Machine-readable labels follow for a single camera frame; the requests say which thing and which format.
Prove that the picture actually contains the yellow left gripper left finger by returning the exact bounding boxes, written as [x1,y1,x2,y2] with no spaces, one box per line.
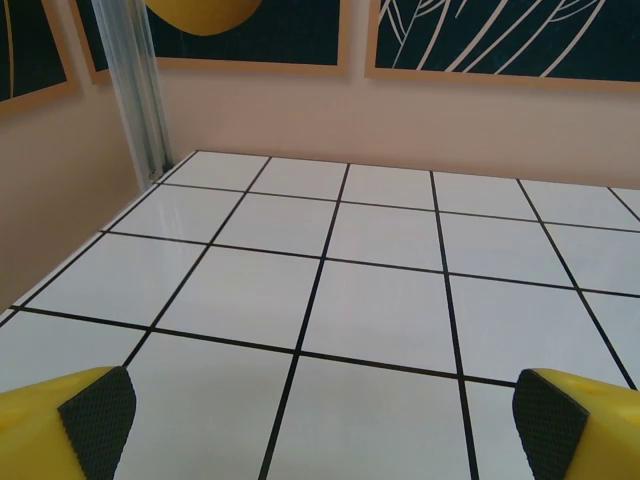
[0,365,138,480]

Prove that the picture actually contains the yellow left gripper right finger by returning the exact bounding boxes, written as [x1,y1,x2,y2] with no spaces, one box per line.
[513,368,640,480]

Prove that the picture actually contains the aluminium corner post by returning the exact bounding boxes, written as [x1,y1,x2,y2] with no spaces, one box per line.
[97,0,175,182]

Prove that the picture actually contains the wall panel orange circle leaves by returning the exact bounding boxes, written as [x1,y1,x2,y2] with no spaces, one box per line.
[364,0,640,94]

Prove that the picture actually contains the wall panel orange oval feather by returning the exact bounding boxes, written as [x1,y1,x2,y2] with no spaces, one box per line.
[69,0,351,84]

